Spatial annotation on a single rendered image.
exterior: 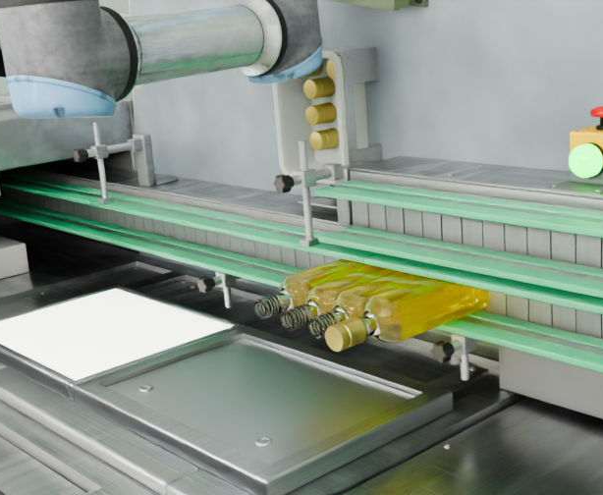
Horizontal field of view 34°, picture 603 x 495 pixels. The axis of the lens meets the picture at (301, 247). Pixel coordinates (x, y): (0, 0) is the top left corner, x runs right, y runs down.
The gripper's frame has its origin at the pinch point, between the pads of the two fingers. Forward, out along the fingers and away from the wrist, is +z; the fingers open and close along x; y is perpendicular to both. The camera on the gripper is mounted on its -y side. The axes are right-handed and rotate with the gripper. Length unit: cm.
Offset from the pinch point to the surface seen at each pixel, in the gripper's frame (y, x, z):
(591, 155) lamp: -83, 5, 26
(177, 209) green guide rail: 2.8, 33.4, 19.4
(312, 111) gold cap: -25.6, 10.1, 29.1
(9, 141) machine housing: 44, 26, 5
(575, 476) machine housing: -96, 40, 9
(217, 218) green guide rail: -10.5, 31.7, 19.4
